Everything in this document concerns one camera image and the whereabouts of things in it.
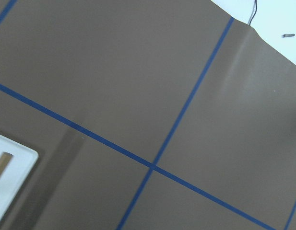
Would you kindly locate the wooden rack bar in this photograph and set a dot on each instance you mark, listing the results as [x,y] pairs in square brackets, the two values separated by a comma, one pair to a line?
[5,159]

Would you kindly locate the brown paper table cover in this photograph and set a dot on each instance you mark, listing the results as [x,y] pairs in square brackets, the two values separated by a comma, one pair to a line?
[146,115]

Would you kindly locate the white rack base tray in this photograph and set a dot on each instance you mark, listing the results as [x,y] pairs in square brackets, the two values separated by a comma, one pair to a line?
[13,176]

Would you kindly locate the silver bolt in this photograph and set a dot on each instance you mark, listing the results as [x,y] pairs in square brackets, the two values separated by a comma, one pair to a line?
[288,35]

